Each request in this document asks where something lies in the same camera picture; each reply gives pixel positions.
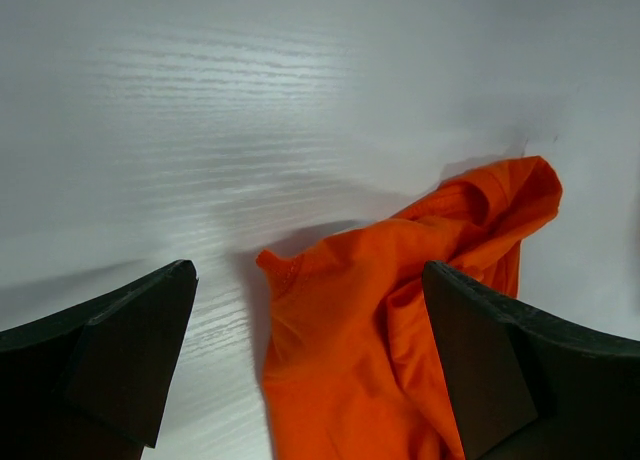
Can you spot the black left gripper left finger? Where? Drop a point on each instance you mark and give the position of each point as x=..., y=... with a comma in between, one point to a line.
x=92, y=381

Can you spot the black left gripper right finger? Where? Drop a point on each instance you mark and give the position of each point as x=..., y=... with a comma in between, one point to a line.
x=525, y=384

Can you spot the orange t-shirt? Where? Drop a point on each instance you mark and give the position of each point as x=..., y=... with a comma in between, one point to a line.
x=352, y=370

